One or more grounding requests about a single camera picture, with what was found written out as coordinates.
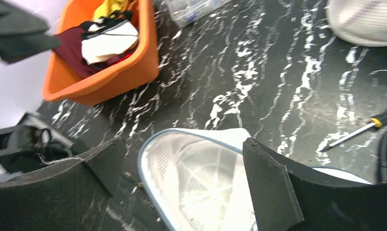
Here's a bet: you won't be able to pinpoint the black yellow screwdriver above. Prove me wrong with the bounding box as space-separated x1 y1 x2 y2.
320 109 387 152

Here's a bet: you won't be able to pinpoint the yellow cloth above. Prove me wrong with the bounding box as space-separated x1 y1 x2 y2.
92 0 130 20

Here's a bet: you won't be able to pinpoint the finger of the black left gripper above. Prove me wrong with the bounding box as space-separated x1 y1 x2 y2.
0 0 60 64

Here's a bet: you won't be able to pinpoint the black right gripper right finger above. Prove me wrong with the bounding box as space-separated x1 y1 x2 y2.
242 138 387 231

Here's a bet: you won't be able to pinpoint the white mesh bag beige trim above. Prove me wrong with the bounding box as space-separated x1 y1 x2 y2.
325 0 387 47

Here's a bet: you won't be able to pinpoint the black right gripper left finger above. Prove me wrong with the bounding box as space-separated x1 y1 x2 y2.
0 138 126 231

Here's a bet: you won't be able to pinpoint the white bra black straps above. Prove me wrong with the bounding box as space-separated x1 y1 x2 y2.
81 11 140 65

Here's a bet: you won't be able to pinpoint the orange plastic basin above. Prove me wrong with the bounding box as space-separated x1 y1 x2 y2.
42 0 159 106

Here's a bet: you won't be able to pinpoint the white mesh bag blue trim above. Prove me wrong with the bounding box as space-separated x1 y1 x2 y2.
137 128 372 231

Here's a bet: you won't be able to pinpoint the clear plastic screw box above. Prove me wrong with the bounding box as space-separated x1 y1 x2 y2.
165 0 230 28

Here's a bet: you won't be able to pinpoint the maroon bra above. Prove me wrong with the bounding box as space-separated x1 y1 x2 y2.
53 26 135 79

